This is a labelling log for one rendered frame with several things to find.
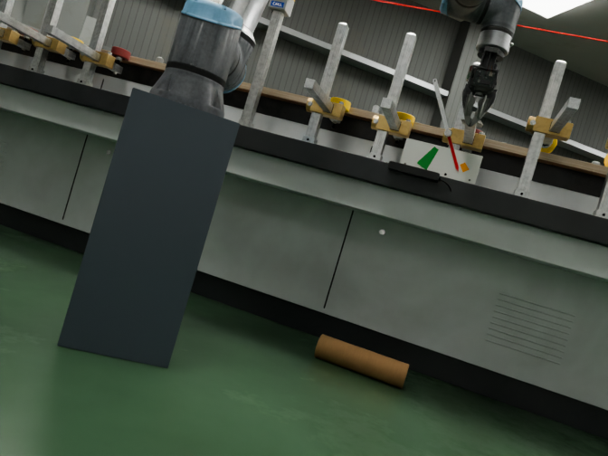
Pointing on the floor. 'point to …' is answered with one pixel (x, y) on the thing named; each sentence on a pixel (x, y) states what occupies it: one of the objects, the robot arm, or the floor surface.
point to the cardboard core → (362, 360)
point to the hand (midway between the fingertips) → (470, 122)
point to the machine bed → (349, 257)
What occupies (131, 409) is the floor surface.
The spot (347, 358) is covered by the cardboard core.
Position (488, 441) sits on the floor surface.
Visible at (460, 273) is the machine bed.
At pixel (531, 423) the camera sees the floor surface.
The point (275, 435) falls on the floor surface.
